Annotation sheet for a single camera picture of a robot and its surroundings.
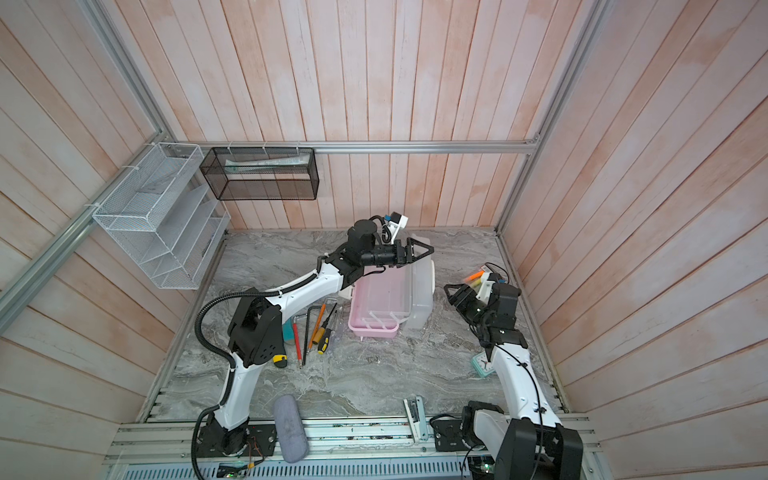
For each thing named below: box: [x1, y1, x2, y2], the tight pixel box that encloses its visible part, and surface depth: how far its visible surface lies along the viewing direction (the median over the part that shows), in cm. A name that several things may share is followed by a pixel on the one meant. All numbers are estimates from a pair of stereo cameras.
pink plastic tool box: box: [348, 255, 435, 338], surface depth 82 cm
